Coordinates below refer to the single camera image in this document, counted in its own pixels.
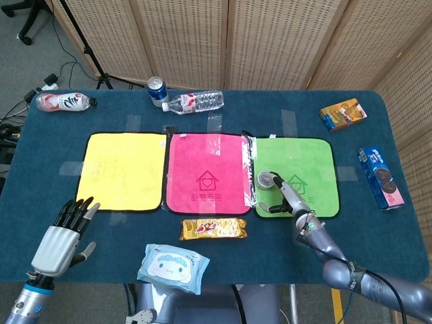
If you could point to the blue soda can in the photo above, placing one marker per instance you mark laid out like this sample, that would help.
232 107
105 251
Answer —
157 91

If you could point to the pink microfibre cloth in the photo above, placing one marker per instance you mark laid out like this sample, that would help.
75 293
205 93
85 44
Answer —
206 158

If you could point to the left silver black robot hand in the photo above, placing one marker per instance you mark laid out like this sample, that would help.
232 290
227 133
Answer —
55 249

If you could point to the green microfibre cloth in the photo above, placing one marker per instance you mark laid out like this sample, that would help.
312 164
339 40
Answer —
314 162

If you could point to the white red drink bottle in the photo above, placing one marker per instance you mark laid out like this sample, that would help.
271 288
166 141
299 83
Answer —
62 102

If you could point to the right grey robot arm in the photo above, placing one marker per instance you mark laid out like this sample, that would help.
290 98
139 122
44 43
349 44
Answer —
341 270

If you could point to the wicker folding screen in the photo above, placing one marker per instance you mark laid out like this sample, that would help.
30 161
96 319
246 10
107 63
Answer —
189 40

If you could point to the black office chair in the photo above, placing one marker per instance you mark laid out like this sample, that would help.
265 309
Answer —
25 20

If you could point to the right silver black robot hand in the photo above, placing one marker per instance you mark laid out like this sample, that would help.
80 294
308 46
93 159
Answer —
292 199

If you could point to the blue cookie package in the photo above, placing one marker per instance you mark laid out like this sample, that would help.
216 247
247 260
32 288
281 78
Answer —
381 179

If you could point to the gold biscuit pack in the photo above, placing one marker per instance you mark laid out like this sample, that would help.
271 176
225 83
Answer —
214 229

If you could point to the small round clear container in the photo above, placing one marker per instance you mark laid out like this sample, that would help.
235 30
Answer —
265 180

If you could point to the grey robot torso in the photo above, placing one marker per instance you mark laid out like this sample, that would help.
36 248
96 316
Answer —
202 307

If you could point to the light blue wet wipes pack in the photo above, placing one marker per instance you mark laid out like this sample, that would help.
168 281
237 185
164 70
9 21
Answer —
172 268

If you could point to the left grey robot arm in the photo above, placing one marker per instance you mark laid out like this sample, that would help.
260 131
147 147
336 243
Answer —
28 300

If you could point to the clear water bottle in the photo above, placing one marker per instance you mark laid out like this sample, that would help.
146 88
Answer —
199 101

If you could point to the orange blue carton box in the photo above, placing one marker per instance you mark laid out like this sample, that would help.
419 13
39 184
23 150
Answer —
342 114

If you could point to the black tripod stand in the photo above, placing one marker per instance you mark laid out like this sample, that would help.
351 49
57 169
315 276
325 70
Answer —
89 50

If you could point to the white power strip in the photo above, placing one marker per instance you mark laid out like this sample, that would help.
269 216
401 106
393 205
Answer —
50 81

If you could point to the yellow microfibre cloth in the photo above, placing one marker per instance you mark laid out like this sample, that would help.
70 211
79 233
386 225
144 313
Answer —
125 168

